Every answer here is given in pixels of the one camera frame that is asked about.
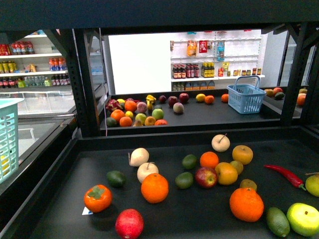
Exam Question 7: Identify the light blue shopping basket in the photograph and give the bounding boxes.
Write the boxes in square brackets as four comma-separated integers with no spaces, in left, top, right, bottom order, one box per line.
[0,98,24,183]

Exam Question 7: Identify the far black fruit shelf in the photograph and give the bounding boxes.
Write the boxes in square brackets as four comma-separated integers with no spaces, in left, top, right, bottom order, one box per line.
[99,93,319,136]

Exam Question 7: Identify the black fruit shelf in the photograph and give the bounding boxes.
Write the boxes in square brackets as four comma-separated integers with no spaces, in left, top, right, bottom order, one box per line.
[0,0,319,239]
[99,93,319,136]

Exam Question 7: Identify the blue basket far shelf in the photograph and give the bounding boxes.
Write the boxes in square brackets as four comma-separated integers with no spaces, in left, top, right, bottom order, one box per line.
[227,75,266,115]

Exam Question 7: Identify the green lime upper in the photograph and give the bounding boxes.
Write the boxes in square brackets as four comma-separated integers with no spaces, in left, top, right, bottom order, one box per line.
[182,154,197,170]

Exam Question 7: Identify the small orange tangerine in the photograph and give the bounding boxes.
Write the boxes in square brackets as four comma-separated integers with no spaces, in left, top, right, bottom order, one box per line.
[199,151,219,169]

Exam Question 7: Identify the green lime centre left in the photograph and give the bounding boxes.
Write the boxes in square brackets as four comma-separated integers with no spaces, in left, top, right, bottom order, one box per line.
[175,172,194,189]

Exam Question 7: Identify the large orange left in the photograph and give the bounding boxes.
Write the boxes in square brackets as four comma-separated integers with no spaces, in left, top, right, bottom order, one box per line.
[141,173,169,204]

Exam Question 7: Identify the large orange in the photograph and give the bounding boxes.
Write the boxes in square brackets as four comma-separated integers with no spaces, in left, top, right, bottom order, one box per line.
[229,187,264,223]
[141,173,169,204]

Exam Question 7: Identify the dark green lime left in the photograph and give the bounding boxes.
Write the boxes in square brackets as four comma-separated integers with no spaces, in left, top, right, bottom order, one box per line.
[107,170,126,188]

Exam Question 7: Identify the red apple centre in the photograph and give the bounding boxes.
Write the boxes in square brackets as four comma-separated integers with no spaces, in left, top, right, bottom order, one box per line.
[195,167,218,189]

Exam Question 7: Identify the yellow orange apple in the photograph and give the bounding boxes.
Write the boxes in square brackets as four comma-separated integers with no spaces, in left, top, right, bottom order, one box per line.
[215,162,238,186]

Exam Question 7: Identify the golden apple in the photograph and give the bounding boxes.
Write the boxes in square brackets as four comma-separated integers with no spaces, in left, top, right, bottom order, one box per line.
[232,145,253,165]

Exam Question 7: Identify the kiwi upper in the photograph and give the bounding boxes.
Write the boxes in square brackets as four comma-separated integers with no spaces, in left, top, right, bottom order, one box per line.
[230,160,244,175]

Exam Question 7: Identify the kiwi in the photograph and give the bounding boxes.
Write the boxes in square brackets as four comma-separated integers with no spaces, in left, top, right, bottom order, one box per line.
[239,179,257,191]
[230,160,244,175]

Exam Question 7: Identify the orange persimmon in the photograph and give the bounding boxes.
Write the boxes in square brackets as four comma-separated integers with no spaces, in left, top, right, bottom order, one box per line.
[84,184,113,213]

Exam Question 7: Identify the kiwi lower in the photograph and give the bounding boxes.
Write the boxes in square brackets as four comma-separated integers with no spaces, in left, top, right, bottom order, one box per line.
[239,179,257,191]

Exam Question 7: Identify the red pomegranate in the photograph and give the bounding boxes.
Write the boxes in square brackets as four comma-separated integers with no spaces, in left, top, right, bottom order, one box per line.
[115,209,144,239]

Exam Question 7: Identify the white label card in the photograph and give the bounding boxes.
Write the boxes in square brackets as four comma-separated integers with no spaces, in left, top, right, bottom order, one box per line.
[82,207,93,216]

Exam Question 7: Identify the large orange front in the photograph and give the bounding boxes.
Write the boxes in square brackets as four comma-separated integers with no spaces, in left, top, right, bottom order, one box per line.
[229,187,264,223]

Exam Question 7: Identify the red chili pepper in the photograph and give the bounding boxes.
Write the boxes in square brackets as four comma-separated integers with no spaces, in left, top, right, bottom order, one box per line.
[264,165,306,191]

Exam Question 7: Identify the green avocado front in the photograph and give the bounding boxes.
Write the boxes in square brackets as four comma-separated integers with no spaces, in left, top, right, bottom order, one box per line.
[266,207,290,238]

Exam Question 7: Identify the yellow green pear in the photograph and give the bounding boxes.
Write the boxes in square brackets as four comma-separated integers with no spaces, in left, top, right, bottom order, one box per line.
[305,172,319,197]

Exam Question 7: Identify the green apple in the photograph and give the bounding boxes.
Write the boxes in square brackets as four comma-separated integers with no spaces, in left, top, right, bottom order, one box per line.
[287,203,319,237]

